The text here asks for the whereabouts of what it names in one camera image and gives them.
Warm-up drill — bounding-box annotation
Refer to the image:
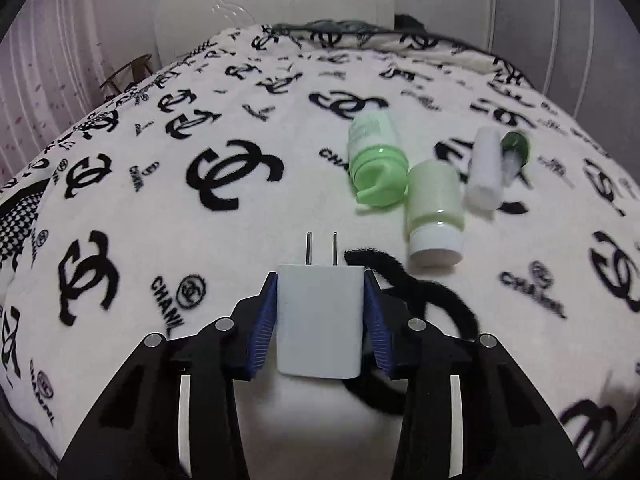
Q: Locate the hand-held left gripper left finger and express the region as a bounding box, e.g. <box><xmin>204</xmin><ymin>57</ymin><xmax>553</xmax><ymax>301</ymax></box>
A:
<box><xmin>56</xmin><ymin>271</ymin><xmax>279</xmax><ymax>480</ymax></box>

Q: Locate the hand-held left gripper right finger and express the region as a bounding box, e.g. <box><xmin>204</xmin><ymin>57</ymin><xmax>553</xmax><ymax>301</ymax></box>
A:
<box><xmin>364</xmin><ymin>270</ymin><xmax>587</xmax><ymax>480</ymax></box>

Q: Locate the white charger plug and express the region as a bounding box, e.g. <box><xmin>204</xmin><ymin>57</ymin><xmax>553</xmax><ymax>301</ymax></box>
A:
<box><xmin>276</xmin><ymin>231</ymin><xmax>366</xmax><ymax>380</ymax></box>

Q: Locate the pale green white-capped bottle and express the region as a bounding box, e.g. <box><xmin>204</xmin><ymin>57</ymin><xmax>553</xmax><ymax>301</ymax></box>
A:
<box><xmin>404</xmin><ymin>159</ymin><xmax>465</xmax><ymax>267</ymax></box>

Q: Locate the white black printed blanket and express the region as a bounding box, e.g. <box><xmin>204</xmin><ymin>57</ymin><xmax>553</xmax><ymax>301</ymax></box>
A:
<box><xmin>0</xmin><ymin>22</ymin><xmax>640</xmax><ymax>480</ymax></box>

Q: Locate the green pump bottle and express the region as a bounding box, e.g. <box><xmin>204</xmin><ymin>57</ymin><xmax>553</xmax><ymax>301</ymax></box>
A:
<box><xmin>347</xmin><ymin>112</ymin><xmax>411</xmax><ymax>209</ymax></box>

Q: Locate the white plastic bottle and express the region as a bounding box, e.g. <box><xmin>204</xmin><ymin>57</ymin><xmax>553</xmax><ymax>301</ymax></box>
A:
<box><xmin>462</xmin><ymin>126</ymin><xmax>505</xmax><ymax>212</ymax></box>

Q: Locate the clear bottle dark green cap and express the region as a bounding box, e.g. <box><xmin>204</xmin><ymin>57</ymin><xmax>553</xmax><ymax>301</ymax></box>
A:
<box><xmin>500</xmin><ymin>130</ymin><xmax>532</xmax><ymax>186</ymax></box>

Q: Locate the wooden chair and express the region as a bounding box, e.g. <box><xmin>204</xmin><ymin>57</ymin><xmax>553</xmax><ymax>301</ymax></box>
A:
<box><xmin>98</xmin><ymin>54</ymin><xmax>153</xmax><ymax>98</ymax></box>

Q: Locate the printed grey pillow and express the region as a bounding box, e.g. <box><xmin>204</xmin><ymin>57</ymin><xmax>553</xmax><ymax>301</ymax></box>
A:
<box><xmin>270</xmin><ymin>19</ymin><xmax>401</xmax><ymax>37</ymax></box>

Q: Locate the dark clothing pile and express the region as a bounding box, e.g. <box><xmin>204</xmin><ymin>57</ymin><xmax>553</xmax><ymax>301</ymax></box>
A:
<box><xmin>394</xmin><ymin>12</ymin><xmax>441</xmax><ymax>37</ymax></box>

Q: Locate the white bed headboard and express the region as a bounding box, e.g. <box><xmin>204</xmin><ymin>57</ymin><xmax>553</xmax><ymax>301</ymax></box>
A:
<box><xmin>154</xmin><ymin>0</ymin><xmax>395</xmax><ymax>61</ymax></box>

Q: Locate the pink sheer curtain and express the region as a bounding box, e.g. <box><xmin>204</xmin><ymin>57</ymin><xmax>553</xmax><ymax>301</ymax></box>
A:
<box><xmin>0</xmin><ymin>0</ymin><xmax>103</xmax><ymax>181</ymax></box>

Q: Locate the grey sliding wardrobe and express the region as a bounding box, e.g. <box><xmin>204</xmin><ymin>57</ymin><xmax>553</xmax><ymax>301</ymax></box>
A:
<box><xmin>490</xmin><ymin>0</ymin><xmax>640</xmax><ymax>126</ymax></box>

